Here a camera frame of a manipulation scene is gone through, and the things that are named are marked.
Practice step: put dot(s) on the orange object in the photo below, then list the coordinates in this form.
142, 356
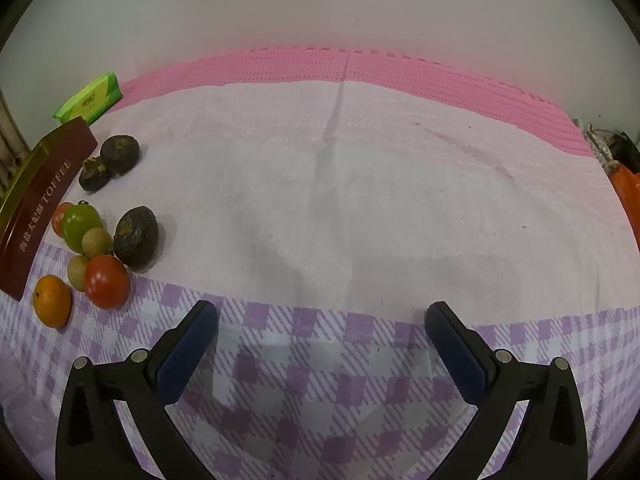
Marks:
627, 187

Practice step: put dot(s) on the orange tangerine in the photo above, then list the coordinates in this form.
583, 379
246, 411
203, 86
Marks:
52, 301

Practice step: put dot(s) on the tan longan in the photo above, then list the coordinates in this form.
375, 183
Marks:
97, 241
77, 272

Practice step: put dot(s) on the large red tomato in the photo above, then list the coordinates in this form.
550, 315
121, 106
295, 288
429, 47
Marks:
106, 281

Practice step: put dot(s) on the green round fruit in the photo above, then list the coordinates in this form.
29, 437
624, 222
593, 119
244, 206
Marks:
80, 225

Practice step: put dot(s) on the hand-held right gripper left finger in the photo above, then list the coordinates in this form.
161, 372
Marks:
187, 355

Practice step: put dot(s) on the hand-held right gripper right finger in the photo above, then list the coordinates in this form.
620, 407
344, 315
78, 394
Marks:
455, 355

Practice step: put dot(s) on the pink foam mat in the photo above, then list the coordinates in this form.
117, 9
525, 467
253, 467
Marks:
400, 75

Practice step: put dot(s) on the maroon and gold tin box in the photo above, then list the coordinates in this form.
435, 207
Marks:
42, 210

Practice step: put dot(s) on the pale cluttered object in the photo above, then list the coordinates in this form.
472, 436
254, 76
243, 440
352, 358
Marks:
595, 136

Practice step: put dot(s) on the green tissue packet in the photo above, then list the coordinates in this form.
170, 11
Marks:
90, 99

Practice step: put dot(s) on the dark object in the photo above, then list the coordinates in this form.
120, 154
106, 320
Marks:
627, 149

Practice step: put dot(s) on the small red tomato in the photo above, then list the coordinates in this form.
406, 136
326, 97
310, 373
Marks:
60, 217

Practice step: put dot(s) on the dark brown round fruit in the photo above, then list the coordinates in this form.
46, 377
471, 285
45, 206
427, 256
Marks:
94, 175
136, 237
120, 154

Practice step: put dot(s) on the purple checked white cloth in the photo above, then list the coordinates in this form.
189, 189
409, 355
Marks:
350, 200

